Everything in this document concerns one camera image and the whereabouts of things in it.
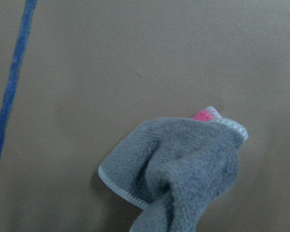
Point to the grey microfibre cloth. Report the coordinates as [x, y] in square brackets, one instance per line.
[173, 168]

